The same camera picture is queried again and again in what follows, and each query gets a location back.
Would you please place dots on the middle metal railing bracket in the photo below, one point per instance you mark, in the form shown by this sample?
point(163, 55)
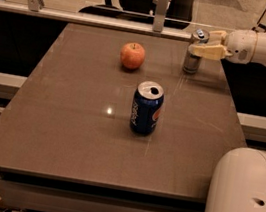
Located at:
point(159, 16)

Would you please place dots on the silver blue Red Bull can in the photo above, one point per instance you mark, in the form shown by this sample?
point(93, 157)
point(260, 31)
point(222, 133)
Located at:
point(192, 62)

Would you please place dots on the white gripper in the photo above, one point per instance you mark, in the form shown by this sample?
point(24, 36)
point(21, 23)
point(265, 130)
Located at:
point(241, 45)

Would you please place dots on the black office chair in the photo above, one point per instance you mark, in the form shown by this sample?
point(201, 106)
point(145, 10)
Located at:
point(178, 13)

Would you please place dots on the blue Pepsi can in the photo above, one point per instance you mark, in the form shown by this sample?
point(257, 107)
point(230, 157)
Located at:
point(147, 102)

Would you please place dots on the red apple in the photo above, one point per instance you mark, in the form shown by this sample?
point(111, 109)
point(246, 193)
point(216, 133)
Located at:
point(132, 55)

